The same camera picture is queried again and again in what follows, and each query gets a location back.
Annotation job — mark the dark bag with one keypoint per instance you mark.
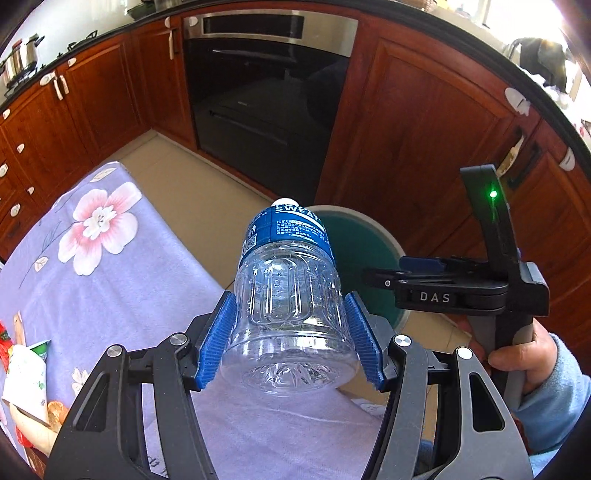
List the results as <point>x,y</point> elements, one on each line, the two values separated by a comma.
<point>540,60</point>

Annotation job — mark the person's right hand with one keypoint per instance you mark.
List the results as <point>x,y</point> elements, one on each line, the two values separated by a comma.
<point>540,360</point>

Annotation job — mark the red snack wrapper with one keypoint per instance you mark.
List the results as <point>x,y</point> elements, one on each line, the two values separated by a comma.
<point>4,346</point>

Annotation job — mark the clear plastic bottle blue label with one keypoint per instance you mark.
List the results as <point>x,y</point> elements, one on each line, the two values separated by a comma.
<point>286,300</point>

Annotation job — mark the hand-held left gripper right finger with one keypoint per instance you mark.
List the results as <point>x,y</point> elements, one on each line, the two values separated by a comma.
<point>364,341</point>

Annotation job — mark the orange peel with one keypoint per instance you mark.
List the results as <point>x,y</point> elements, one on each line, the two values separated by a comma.
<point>55,413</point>

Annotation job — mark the green trash bin white rim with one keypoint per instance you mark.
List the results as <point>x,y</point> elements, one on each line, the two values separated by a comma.
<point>369,249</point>

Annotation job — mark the dark green wok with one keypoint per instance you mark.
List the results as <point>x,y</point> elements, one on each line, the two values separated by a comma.
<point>143,7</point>

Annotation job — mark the pale yellow fruit peel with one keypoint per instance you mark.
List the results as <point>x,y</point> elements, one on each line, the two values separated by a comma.
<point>32,436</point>

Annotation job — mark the purple floral tablecloth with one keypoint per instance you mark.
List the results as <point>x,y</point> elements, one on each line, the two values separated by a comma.
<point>138,286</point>

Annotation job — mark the black kitchen countertop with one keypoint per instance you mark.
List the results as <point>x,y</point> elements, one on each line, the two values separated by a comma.
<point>551,110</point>

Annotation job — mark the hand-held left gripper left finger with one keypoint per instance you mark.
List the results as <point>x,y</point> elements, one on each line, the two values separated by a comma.
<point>217,339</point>

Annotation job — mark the person's right forearm blue sleeve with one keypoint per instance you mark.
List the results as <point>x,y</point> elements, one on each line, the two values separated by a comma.
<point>563,397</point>

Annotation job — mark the red-brown cabinet with drawers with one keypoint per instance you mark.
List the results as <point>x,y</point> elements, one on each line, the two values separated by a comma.
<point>101,92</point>

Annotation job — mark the steel cooking pot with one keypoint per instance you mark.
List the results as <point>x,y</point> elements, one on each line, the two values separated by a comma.
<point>23,57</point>

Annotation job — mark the black built-in oven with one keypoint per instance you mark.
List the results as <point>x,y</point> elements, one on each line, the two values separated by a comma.
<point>263,101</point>

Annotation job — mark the black gas stove grate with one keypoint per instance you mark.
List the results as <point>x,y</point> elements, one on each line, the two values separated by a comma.
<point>78,46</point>

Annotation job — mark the white paper cup green print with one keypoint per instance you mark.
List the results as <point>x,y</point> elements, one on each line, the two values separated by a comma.
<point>27,378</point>

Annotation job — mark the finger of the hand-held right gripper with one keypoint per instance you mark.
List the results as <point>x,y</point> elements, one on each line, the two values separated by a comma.
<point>418,264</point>
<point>387,279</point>

